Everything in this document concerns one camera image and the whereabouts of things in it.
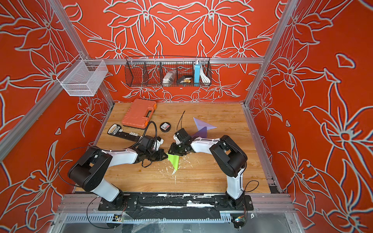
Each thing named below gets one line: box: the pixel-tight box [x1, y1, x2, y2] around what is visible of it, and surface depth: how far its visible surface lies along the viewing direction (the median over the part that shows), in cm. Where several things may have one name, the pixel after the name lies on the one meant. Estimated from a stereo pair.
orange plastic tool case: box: [121, 98, 157, 130], surface depth 109 cm
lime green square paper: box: [167, 152, 180, 171], surface depth 89 cm
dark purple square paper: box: [191, 126, 208, 139], surface depth 103 cm
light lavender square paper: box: [192, 116, 218, 132], surface depth 107 cm
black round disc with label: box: [159, 121, 171, 133], surface depth 105 cm
